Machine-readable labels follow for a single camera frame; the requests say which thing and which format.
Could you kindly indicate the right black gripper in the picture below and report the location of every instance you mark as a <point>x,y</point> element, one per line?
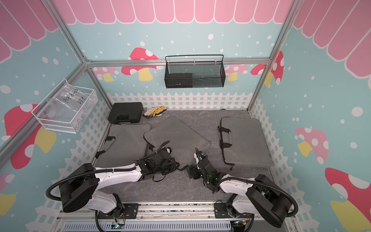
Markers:
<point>195,169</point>

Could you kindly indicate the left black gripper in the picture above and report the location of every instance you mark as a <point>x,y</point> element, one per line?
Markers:
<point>173,163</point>

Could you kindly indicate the grey laptop bag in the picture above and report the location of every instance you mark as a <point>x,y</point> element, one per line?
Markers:
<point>242,142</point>
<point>182,140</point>
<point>123,145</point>

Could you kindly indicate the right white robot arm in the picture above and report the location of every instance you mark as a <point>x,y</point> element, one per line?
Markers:
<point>248,197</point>

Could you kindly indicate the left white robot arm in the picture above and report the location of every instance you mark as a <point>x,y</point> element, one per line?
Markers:
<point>82,189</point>

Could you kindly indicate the yellow black pliers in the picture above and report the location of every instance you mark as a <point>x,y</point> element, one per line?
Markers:
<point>159,110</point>

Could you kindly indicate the black plastic tool case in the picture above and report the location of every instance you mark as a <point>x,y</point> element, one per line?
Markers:
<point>126,112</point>

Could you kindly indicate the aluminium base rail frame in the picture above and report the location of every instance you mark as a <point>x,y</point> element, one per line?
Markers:
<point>168,217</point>

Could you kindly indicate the black wire mesh basket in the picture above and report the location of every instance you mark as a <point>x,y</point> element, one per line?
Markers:
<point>194,71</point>

